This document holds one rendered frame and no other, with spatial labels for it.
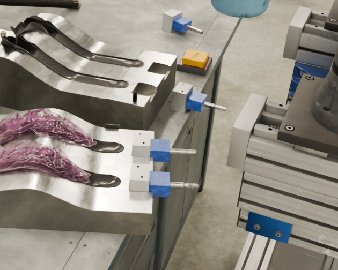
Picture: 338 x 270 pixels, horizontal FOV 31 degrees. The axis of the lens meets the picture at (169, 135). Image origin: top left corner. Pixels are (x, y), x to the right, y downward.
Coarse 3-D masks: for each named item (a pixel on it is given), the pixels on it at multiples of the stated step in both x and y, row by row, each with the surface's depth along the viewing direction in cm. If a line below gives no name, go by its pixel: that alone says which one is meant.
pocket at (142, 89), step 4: (140, 84) 138; (144, 84) 138; (148, 84) 137; (136, 88) 137; (140, 88) 139; (144, 88) 138; (148, 88) 138; (152, 88) 138; (156, 88) 137; (132, 92) 135; (136, 92) 138; (140, 92) 139; (144, 92) 139; (148, 92) 139; (152, 92) 138; (156, 92) 138; (152, 96) 136
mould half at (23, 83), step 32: (32, 32) 144; (64, 32) 150; (0, 64) 135; (32, 64) 135; (64, 64) 141; (96, 64) 144; (0, 96) 140; (32, 96) 137; (64, 96) 134; (96, 96) 132; (128, 96) 132; (160, 96) 142; (128, 128) 134
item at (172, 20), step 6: (168, 12) 181; (174, 12) 181; (180, 12) 181; (168, 18) 179; (174, 18) 180; (180, 18) 181; (162, 24) 182; (168, 24) 180; (174, 24) 179; (180, 24) 178; (186, 24) 179; (168, 30) 181; (174, 30) 182; (180, 30) 179; (186, 30) 180; (192, 30) 178; (198, 30) 177
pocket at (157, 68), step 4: (152, 64) 146; (156, 64) 147; (160, 64) 146; (164, 64) 146; (152, 68) 147; (156, 68) 147; (160, 68) 147; (164, 68) 146; (168, 68) 146; (152, 72) 148; (156, 72) 148; (160, 72) 147; (164, 72) 147; (168, 72) 146
